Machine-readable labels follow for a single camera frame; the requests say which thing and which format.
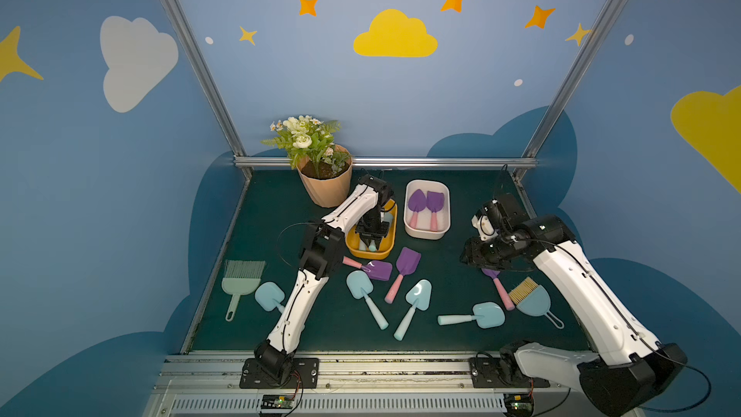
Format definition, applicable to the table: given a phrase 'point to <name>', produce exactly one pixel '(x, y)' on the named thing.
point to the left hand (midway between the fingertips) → (375, 242)
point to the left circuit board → (277, 402)
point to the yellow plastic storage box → (387, 245)
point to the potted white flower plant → (306, 136)
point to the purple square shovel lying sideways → (376, 269)
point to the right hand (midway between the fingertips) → (471, 256)
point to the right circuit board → (518, 404)
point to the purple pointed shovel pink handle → (416, 203)
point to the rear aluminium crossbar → (342, 162)
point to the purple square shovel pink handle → (407, 262)
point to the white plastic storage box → (426, 209)
